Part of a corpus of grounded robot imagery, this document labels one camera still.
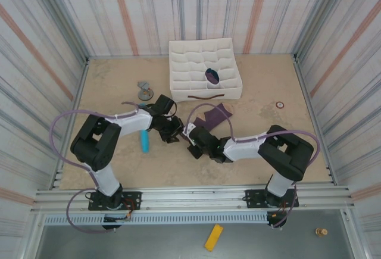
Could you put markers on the purple sock beige toe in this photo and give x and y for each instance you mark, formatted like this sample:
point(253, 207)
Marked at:
point(212, 77)
point(215, 116)

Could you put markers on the white fabric compartment organizer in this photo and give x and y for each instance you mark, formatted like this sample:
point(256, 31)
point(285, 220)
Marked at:
point(190, 62)

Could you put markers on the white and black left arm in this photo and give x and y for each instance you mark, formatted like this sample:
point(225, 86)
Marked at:
point(134, 123)

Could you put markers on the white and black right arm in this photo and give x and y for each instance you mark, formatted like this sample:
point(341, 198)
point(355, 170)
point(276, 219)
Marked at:
point(244, 152)

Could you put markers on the grey cone-shaped stand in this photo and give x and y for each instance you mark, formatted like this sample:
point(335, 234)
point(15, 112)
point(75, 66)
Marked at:
point(145, 94)

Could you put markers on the teal plastic cylinder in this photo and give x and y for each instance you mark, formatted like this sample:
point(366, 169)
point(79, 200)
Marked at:
point(145, 141)

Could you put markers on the small grey metal piece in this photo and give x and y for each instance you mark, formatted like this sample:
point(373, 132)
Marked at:
point(142, 84)

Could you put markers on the yellow flat plastic piece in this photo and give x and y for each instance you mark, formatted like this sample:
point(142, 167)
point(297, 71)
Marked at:
point(213, 237)

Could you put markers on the small wooden piece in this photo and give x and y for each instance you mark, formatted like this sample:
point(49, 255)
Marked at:
point(321, 232)

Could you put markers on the aluminium mounting rail frame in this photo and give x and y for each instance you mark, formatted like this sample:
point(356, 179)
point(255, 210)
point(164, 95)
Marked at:
point(193, 199)

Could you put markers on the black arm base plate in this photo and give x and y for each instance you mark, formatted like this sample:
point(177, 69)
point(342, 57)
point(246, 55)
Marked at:
point(251, 199)
point(134, 199)

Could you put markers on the aluminium side rail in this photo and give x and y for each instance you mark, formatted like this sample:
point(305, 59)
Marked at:
point(72, 122)
point(306, 92)

